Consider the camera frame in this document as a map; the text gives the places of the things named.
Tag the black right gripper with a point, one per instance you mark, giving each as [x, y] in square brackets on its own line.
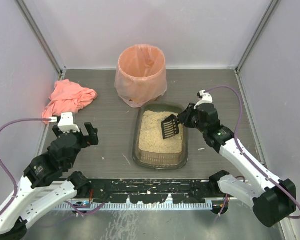
[188, 117]

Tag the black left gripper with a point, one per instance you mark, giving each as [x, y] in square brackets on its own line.
[78, 136]

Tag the black slotted litter scoop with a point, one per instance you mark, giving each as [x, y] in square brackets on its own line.
[170, 127]

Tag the dark green litter box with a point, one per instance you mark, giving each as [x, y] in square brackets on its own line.
[155, 160]

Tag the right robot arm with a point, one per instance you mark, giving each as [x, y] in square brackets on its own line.
[270, 198]

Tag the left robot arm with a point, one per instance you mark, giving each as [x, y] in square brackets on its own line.
[20, 211]

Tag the beige cat litter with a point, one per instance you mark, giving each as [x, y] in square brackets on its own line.
[151, 138]

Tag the crumpled pink cloth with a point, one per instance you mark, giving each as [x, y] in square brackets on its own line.
[68, 96]

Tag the bin with orange liner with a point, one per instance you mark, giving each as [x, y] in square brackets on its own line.
[141, 75]

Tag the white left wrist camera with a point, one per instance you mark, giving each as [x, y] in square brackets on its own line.
[67, 123]

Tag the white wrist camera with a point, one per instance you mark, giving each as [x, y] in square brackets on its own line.
[203, 98]
[67, 123]

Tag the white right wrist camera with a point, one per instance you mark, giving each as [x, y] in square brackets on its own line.
[203, 98]

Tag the white slotted cable duct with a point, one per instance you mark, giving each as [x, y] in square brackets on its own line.
[165, 206]

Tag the left aluminium frame post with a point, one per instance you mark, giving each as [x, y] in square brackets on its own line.
[25, 10]

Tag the aluminium frame post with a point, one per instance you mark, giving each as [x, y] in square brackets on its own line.
[25, 10]
[257, 33]

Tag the right aluminium frame post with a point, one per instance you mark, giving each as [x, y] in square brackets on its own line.
[257, 33]

